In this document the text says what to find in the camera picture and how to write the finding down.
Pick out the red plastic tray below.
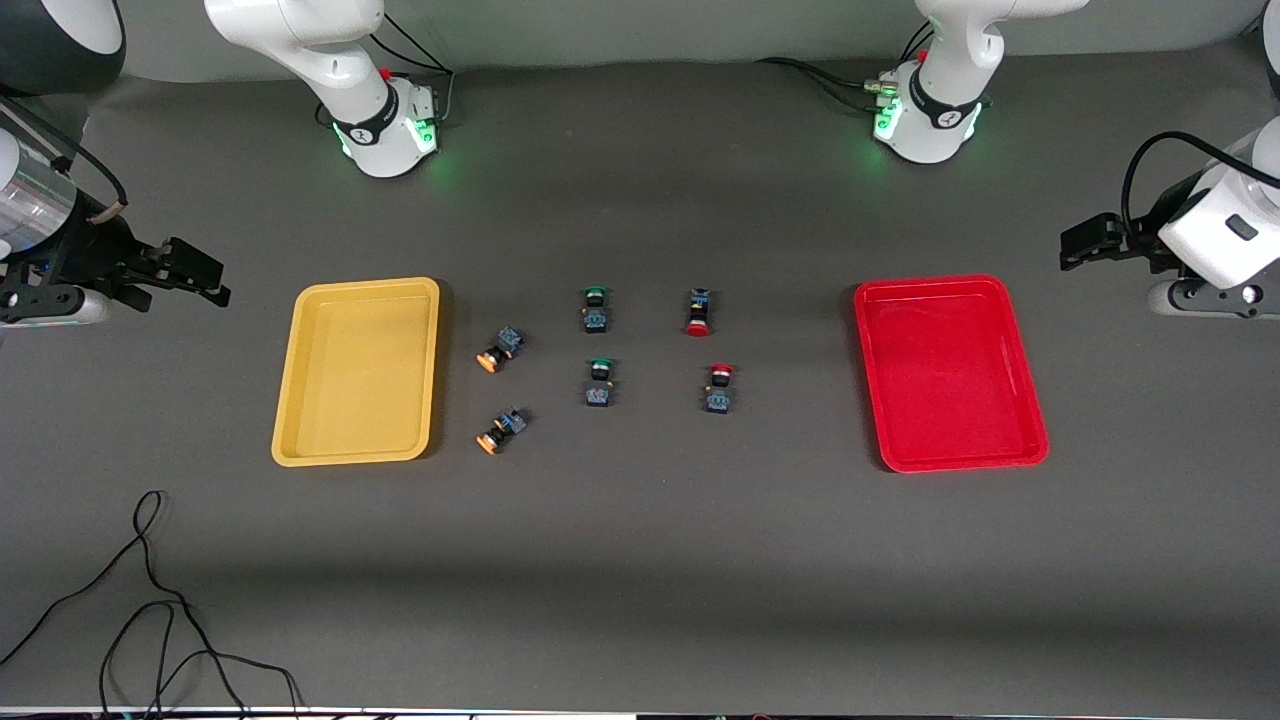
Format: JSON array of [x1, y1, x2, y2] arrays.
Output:
[[853, 274, 1051, 473]]

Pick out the black left arm base cables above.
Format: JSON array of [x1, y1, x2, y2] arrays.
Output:
[[755, 20, 936, 116]]

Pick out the black arm base cables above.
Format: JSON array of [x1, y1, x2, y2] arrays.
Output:
[[315, 10, 457, 131], [755, 20, 936, 116]]

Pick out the yellow plastic tray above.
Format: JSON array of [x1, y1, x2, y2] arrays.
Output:
[[271, 277, 442, 468]]

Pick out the thin black loose cable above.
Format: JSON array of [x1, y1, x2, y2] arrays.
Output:
[[0, 490, 303, 720]]

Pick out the yellow push button switch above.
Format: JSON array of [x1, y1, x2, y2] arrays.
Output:
[[476, 325, 528, 375], [476, 406, 529, 457]]

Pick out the black right arm base cables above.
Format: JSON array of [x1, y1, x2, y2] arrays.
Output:
[[315, 10, 457, 131]]

